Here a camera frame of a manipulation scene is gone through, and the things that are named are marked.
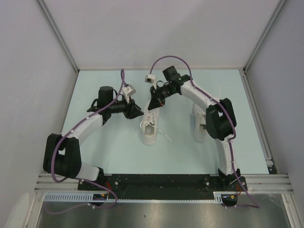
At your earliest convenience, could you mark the aluminium rail frame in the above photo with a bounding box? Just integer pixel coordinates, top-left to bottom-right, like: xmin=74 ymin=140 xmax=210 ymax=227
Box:
xmin=34 ymin=173 xmax=293 ymax=194

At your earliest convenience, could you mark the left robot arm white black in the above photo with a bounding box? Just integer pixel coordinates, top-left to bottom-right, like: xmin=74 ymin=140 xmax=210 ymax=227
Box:
xmin=43 ymin=84 xmax=143 ymax=190

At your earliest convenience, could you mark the left corner metal post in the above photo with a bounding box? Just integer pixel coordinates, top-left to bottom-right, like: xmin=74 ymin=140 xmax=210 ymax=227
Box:
xmin=35 ymin=0 xmax=79 ymax=73

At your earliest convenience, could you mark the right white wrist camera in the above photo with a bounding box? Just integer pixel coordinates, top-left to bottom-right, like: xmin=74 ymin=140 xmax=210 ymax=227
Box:
xmin=144 ymin=74 xmax=157 ymax=89

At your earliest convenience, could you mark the white cable duct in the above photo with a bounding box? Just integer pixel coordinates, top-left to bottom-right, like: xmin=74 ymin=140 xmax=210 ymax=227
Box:
xmin=44 ymin=192 xmax=222 ymax=204

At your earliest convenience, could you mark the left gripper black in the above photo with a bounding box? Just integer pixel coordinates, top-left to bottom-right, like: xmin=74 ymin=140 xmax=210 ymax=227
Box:
xmin=108 ymin=95 xmax=143 ymax=120

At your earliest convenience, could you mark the corner metal post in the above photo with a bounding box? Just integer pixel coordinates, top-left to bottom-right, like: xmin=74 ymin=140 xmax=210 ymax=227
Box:
xmin=35 ymin=0 xmax=79 ymax=73
xmin=243 ymin=0 xmax=288 ymax=72

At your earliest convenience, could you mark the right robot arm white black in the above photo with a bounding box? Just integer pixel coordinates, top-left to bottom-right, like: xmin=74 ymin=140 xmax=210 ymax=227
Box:
xmin=145 ymin=66 xmax=240 ymax=190

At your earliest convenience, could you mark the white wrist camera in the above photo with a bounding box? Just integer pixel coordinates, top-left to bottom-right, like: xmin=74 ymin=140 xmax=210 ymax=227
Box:
xmin=122 ymin=84 xmax=136 ymax=103
xmin=144 ymin=74 xmax=157 ymax=89

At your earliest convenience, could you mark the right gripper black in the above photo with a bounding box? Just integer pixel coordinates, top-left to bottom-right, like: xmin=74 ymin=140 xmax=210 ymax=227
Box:
xmin=148 ymin=84 xmax=177 ymax=111

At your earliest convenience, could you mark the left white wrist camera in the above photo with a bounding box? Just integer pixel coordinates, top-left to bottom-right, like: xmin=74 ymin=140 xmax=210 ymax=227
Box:
xmin=122 ymin=84 xmax=136 ymax=103

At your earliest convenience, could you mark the white sneaker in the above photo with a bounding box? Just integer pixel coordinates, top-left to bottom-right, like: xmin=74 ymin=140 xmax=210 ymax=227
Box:
xmin=139 ymin=108 xmax=172 ymax=146
xmin=191 ymin=103 xmax=212 ymax=143

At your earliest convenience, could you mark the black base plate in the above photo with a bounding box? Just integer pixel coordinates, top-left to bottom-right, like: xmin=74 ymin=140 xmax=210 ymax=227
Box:
xmin=78 ymin=173 xmax=249 ymax=200

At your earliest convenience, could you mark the right corner metal post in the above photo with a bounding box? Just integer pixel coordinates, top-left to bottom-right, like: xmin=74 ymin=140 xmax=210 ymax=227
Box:
xmin=243 ymin=0 xmax=288 ymax=72

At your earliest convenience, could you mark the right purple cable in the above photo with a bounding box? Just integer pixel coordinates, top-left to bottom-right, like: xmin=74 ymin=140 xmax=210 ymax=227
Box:
xmin=149 ymin=56 xmax=261 ymax=209

